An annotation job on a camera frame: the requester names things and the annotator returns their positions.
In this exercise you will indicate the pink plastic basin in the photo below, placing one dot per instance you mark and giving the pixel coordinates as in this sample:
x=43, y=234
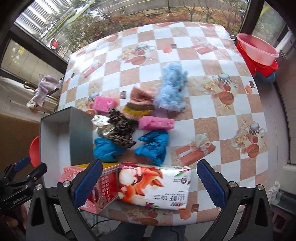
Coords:
x=257, y=49

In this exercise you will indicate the tissue pack with mushroom print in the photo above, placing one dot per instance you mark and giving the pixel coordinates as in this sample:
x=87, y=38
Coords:
x=161, y=187

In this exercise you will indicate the pink foam sponge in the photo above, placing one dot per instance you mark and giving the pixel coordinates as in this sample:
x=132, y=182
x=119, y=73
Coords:
x=103, y=104
x=151, y=123

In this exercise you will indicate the blue cloth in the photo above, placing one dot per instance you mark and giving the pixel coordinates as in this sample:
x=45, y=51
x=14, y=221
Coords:
x=107, y=151
x=155, y=146

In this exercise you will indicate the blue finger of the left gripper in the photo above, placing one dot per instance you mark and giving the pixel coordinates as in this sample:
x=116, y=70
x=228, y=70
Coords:
x=18, y=166

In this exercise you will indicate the red patterned gift box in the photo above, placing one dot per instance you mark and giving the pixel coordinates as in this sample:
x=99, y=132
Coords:
x=105, y=190

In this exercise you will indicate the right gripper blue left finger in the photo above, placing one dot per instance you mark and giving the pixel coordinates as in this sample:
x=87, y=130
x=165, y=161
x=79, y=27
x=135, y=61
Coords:
x=85, y=181

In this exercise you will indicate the crumpled white tissue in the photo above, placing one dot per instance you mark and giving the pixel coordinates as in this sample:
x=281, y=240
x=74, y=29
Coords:
x=272, y=192

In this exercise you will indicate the checkered printed tablecloth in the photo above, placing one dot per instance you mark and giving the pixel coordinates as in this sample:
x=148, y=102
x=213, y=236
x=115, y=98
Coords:
x=191, y=73

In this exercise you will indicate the blue plastic basin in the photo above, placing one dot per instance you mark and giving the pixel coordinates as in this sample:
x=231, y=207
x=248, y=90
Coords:
x=260, y=77

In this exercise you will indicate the fluffy light blue sock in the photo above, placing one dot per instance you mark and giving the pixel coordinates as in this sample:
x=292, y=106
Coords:
x=170, y=96

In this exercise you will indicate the pink towel on rack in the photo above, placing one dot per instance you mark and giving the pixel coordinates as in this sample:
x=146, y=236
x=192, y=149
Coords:
x=46, y=85

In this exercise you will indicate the red plastic chair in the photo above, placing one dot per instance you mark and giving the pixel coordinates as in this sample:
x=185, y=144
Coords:
x=34, y=152

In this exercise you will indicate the beige towel on rack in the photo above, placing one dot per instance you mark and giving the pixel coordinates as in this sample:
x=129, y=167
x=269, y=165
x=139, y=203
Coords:
x=31, y=104

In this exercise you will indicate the white polka dot scrunchie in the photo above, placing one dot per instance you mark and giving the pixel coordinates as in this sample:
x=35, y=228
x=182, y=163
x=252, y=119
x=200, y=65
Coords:
x=103, y=127

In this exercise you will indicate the leopard print scrunchie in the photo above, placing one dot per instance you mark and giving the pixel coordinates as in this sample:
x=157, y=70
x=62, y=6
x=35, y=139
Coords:
x=119, y=130

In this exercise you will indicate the grey cardboard box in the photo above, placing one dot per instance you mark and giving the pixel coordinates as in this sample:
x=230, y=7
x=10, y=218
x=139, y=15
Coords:
x=66, y=139

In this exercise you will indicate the pink brown yellow striped sock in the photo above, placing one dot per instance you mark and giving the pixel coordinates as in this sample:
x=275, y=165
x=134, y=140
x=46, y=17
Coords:
x=141, y=103

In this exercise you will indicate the red plastic bucket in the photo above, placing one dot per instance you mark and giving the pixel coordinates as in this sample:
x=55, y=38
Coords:
x=255, y=67

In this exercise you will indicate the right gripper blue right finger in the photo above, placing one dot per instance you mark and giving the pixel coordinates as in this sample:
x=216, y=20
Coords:
x=214, y=183

